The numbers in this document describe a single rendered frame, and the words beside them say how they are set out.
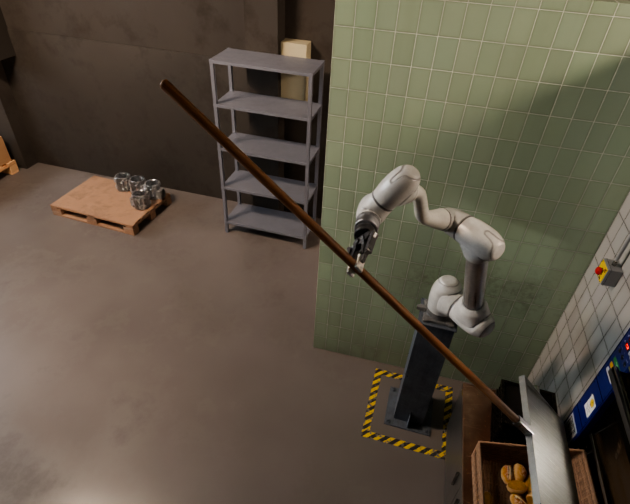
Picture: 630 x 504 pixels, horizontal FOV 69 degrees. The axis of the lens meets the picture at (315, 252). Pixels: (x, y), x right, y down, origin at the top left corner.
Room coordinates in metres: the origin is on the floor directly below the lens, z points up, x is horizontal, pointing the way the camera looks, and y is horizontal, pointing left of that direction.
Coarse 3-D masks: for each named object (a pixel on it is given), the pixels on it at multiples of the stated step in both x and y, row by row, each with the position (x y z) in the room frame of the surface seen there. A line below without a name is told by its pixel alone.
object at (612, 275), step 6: (600, 264) 1.86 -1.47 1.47; (606, 264) 1.81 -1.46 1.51; (618, 264) 1.82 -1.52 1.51; (606, 270) 1.78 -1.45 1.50; (612, 270) 1.77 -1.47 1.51; (618, 270) 1.77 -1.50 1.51; (600, 276) 1.80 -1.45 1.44; (606, 276) 1.77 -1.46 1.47; (612, 276) 1.76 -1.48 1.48; (618, 276) 1.76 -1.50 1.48; (600, 282) 1.77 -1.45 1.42; (606, 282) 1.76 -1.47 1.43; (612, 282) 1.76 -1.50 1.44
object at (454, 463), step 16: (464, 384) 1.73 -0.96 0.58; (464, 400) 1.61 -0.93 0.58; (480, 400) 1.62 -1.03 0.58; (464, 416) 1.51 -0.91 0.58; (480, 416) 1.51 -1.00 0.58; (448, 432) 1.65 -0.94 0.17; (464, 432) 1.41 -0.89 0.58; (480, 432) 1.41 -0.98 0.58; (448, 448) 1.53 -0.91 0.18; (464, 448) 1.31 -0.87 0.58; (448, 464) 1.42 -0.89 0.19; (464, 464) 1.22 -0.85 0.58; (448, 480) 1.32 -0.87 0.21; (464, 480) 1.14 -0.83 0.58; (448, 496) 1.22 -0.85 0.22; (464, 496) 1.06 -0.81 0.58
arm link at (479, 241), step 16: (464, 224) 1.67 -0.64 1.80; (480, 224) 1.65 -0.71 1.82; (464, 240) 1.62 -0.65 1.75; (480, 240) 1.58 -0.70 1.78; (496, 240) 1.57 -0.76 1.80; (464, 256) 1.64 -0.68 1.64; (480, 256) 1.55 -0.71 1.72; (496, 256) 1.55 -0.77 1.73; (480, 272) 1.62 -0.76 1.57; (464, 288) 1.69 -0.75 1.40; (480, 288) 1.64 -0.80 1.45; (464, 304) 1.70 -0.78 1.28; (480, 304) 1.67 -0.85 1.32; (464, 320) 1.67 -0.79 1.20; (480, 320) 1.65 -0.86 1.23; (480, 336) 1.63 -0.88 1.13
